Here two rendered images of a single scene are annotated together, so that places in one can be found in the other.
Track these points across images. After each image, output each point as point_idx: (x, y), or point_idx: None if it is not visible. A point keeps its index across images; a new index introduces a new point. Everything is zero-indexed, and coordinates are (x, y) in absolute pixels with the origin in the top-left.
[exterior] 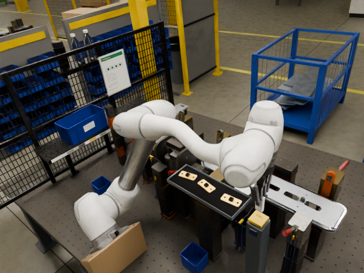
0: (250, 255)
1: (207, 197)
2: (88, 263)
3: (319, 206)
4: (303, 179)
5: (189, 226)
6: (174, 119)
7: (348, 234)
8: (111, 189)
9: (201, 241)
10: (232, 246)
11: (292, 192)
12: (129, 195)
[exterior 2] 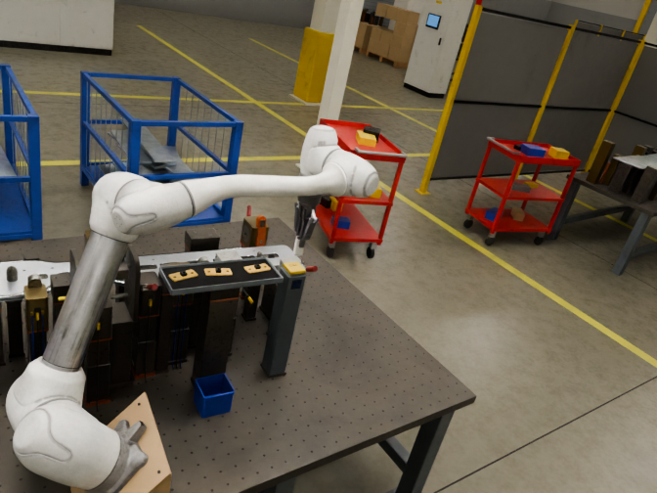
0: (286, 322)
1: (237, 279)
2: (161, 485)
3: (273, 253)
4: None
5: (145, 385)
6: (227, 175)
7: None
8: (52, 386)
9: (206, 368)
10: None
11: (242, 254)
12: (84, 376)
